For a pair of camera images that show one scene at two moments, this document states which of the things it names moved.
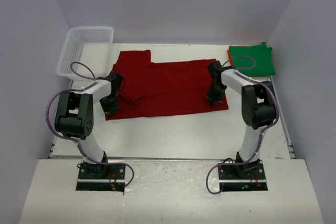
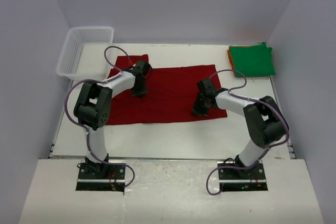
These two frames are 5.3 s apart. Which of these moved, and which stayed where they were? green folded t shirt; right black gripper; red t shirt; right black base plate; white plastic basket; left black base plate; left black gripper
Moved: right black gripper; red t shirt; left black gripper
Stayed: left black base plate; green folded t shirt; right black base plate; white plastic basket
